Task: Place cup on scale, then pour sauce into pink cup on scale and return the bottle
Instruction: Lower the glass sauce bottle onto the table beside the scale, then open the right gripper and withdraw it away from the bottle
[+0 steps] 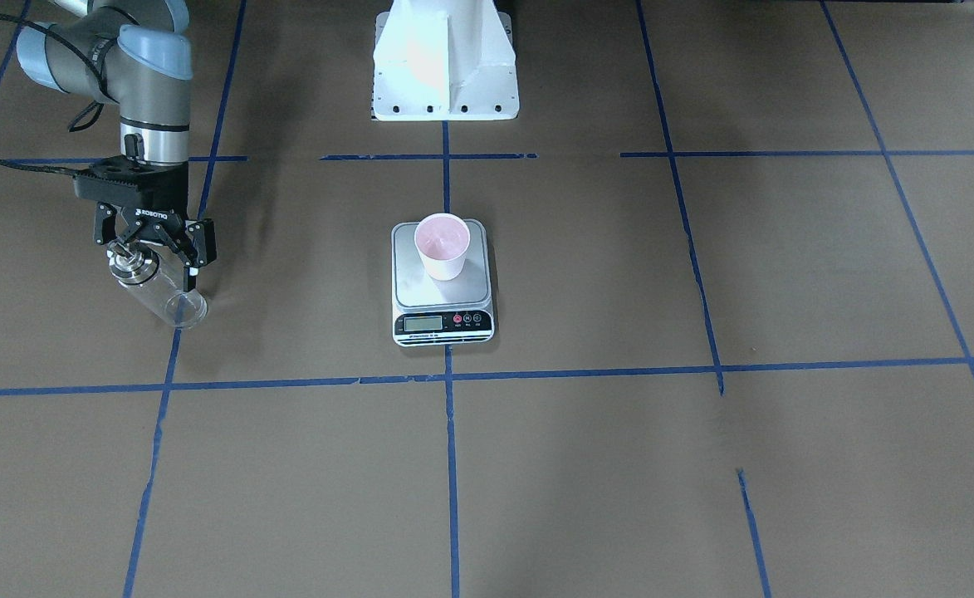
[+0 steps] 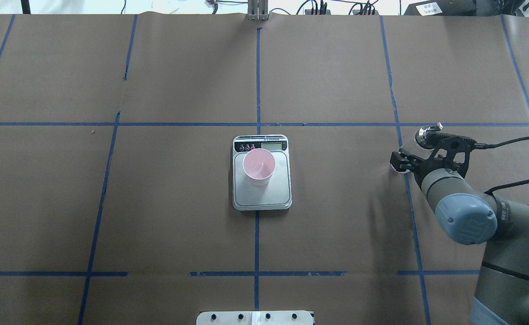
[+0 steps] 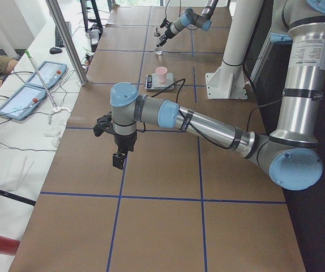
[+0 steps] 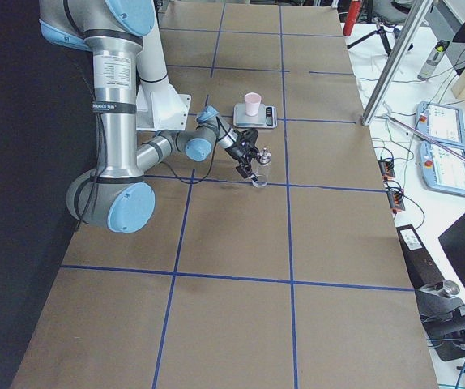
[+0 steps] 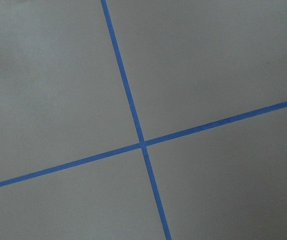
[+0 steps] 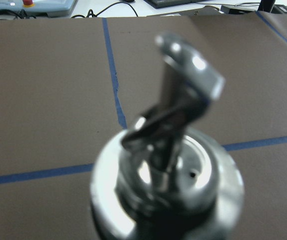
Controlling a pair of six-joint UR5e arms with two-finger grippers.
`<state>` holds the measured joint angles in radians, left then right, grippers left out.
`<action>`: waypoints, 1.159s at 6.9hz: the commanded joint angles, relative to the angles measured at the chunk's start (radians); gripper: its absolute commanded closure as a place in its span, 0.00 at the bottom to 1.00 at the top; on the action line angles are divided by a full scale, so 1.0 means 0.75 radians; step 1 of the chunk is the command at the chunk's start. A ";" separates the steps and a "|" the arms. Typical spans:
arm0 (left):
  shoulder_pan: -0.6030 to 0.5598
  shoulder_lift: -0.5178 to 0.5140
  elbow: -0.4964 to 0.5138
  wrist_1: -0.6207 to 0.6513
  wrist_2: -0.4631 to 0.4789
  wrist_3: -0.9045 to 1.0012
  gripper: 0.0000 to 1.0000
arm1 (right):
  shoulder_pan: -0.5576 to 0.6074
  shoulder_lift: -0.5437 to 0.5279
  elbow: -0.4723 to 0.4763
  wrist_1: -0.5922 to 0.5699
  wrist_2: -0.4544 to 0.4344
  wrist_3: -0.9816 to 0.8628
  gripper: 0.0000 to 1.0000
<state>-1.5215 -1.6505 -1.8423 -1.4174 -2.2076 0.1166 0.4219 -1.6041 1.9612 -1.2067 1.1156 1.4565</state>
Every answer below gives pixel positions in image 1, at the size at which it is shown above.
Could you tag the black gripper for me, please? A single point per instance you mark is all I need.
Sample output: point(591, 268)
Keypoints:
point(157, 217)

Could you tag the clear glass sauce bottle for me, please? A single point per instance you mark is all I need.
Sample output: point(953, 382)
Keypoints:
point(156, 284)

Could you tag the pink plastic cup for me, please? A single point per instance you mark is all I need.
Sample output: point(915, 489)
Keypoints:
point(442, 241)

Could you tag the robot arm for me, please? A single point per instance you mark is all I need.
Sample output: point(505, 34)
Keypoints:
point(133, 55)

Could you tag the grey digital kitchen scale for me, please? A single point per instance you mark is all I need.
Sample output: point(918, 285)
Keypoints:
point(428, 311)

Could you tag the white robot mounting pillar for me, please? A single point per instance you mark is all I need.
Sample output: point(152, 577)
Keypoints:
point(444, 61)

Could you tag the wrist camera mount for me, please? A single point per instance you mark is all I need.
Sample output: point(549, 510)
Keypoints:
point(125, 183)

